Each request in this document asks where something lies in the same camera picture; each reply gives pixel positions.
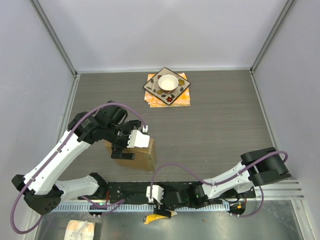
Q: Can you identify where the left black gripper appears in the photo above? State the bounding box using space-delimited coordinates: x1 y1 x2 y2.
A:
104 120 142 159

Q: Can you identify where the yellow utility knife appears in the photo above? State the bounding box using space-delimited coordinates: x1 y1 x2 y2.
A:
143 210 178 225

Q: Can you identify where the brown cardboard express box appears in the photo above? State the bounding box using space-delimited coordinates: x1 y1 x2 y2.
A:
114 138 157 173

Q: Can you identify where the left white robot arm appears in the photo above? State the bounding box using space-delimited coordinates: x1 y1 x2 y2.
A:
11 101 150 216

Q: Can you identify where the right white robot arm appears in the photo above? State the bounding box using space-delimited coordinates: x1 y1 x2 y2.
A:
145 147 292 217

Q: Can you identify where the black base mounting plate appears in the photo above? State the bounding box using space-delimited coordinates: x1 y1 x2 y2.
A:
106 181 256 209

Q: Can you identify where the square floral ceramic plate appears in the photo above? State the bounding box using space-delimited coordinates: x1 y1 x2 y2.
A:
142 66 192 106

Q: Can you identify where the white ceramic bowl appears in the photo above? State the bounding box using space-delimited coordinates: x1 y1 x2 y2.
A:
158 74 179 93

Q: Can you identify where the orange checkered folded cloth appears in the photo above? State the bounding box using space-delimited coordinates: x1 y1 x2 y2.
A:
143 72 192 108

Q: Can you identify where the white orange paper packet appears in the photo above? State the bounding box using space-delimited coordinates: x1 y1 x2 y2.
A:
64 220 96 240

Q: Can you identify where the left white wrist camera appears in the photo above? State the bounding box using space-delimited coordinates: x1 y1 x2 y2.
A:
127 125 151 148

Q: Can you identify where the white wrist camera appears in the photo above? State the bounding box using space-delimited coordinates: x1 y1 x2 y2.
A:
145 185 164 204
127 125 151 148

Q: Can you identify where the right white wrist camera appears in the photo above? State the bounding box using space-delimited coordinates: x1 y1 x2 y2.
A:
145 185 164 204

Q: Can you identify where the white slotted cable duct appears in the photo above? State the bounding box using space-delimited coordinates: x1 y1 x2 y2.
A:
53 201 230 213

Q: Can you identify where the aluminium frame rail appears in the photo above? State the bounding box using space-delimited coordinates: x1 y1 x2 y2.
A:
252 179 305 201

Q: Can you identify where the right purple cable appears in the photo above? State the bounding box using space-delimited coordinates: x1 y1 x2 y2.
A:
150 150 290 218

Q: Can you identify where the purple cable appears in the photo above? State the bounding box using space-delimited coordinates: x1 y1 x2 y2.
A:
150 150 290 218
9 102 148 235

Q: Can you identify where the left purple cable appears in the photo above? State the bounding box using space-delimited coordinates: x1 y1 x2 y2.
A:
9 102 148 235

